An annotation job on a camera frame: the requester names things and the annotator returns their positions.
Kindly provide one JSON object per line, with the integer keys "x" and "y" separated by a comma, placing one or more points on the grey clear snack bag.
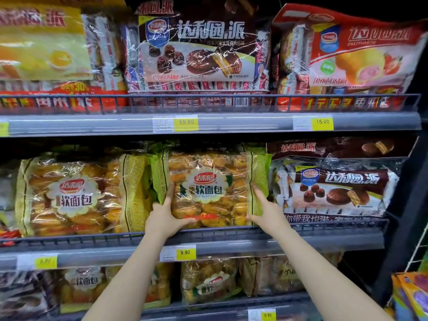
{"x": 7, "y": 193}

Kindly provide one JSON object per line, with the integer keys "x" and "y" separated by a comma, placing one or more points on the red snack bag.
{"x": 341, "y": 101}

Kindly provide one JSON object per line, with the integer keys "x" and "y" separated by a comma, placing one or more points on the yellow white price tag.
{"x": 4, "y": 129}
{"x": 175, "y": 124}
{"x": 178, "y": 254}
{"x": 313, "y": 123}
{"x": 261, "y": 315}
{"x": 37, "y": 262}

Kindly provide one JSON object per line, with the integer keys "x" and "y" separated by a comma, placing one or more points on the person's left thumb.
{"x": 188, "y": 222}

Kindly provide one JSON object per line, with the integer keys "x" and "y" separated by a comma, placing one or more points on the small clear bread bag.
{"x": 209, "y": 280}

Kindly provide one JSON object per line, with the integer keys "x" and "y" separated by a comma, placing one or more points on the person's left hand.
{"x": 162, "y": 220}

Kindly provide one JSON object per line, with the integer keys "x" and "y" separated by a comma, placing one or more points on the dark snack bag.
{"x": 23, "y": 295}

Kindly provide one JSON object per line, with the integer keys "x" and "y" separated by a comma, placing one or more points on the yellow-green soft bread bag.
{"x": 83, "y": 287}
{"x": 73, "y": 197}

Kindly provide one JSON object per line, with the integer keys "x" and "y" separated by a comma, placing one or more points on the red strawberry cake bag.
{"x": 361, "y": 50}

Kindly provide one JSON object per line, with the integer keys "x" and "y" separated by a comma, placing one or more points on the person's left forearm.
{"x": 130, "y": 280}

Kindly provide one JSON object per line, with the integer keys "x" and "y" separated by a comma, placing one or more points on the green soft bread bag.
{"x": 210, "y": 170}

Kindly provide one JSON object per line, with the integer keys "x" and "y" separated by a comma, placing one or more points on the dark shelf upright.
{"x": 401, "y": 203}

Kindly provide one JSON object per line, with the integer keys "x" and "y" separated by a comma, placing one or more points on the clear brown bread bag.
{"x": 267, "y": 275}

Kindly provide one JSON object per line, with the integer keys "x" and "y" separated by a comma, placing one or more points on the large brown chocolate pie bag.
{"x": 197, "y": 46}

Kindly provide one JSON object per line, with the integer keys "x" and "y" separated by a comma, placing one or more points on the person's right forearm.
{"x": 321, "y": 280}

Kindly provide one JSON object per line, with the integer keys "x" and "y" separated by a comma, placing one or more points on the person's right thumb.
{"x": 252, "y": 218}

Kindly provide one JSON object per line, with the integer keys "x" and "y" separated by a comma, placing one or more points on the colourful purple orange packet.
{"x": 411, "y": 295}

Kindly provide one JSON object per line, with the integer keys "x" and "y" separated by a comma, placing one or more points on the grey metal shelf with rail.
{"x": 234, "y": 123}
{"x": 234, "y": 244}
{"x": 207, "y": 310}

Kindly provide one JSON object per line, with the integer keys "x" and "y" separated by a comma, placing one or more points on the yellow cake pie bag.
{"x": 40, "y": 46}

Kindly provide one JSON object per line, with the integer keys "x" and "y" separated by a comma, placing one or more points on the person's right hand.
{"x": 269, "y": 218}

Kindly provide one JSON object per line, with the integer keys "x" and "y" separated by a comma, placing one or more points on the red-orange snack bag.
{"x": 63, "y": 96}

